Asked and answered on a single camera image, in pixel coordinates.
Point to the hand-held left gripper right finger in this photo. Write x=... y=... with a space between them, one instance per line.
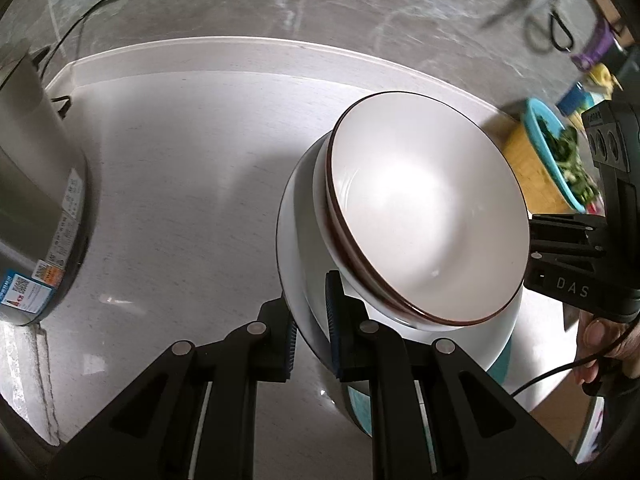
x=334 y=330

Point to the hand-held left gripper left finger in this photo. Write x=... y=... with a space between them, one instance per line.
x=291 y=350

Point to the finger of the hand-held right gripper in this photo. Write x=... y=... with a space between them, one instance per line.
x=565 y=237

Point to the large white bowl dark rim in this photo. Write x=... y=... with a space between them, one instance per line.
x=295 y=240

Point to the small patterned ceramic bowl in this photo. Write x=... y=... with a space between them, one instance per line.
x=435 y=200

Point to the large teal rim deep plate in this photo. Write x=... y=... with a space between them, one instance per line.
x=501 y=362

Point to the person's right hand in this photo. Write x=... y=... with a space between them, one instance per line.
x=595 y=335

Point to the green leafy vegetables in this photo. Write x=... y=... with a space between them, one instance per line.
x=570 y=160

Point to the yellow ribbed basket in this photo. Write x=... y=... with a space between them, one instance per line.
x=530 y=165

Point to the blue cup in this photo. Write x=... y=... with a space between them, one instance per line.
x=572 y=99

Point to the yellow dish soap bottle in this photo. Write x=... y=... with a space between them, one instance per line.
x=605 y=80

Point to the teal plastic colander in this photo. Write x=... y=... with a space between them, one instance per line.
x=532 y=115

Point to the purple peeler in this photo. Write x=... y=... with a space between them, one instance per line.
x=595 y=45

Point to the wooden cutting board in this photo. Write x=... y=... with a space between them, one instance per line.
x=617 y=10

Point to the folded white towel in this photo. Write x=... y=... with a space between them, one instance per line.
x=25 y=375

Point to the stainless steel electric cooker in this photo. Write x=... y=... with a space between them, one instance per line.
x=30 y=185

